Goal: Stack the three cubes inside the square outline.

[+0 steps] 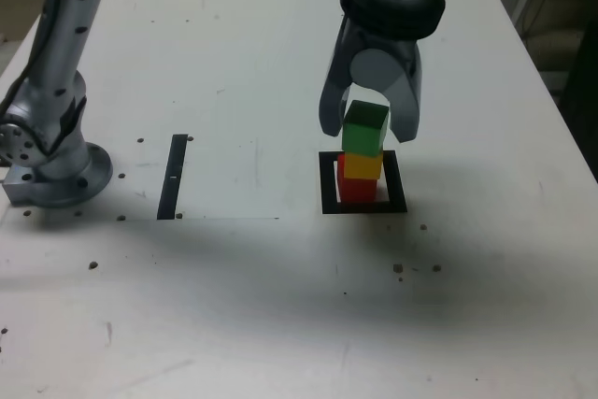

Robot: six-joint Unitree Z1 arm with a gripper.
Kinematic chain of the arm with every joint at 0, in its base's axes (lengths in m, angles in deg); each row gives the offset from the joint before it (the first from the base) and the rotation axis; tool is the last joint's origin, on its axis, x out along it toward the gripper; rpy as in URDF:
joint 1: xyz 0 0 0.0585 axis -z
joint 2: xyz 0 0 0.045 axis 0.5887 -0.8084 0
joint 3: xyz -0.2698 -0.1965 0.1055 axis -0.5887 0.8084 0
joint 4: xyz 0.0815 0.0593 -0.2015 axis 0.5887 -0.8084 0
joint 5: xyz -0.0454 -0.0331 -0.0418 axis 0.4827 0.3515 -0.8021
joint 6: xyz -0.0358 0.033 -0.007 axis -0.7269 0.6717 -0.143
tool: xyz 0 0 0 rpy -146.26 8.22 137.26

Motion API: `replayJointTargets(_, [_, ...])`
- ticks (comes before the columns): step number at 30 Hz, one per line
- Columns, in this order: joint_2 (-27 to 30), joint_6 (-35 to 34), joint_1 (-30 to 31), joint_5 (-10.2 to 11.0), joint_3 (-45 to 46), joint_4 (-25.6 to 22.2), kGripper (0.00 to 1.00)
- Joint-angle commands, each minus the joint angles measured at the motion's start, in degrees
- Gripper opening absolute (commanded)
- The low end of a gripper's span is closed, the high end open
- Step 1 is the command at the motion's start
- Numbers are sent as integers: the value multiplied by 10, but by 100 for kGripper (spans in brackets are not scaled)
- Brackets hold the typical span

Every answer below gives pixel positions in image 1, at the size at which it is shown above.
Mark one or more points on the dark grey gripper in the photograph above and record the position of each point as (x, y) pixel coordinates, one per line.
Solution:
(388, 44)

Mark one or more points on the green cube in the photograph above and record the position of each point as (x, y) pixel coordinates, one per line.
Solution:
(364, 135)

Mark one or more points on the yellow cube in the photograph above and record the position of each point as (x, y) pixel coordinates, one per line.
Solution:
(363, 167)

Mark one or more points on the red cube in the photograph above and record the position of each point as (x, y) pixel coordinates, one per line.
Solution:
(357, 191)

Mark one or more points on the black tape square outline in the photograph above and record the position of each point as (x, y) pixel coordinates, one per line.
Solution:
(327, 193)

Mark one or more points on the black tape strip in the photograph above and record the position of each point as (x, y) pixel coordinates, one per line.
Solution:
(172, 193)

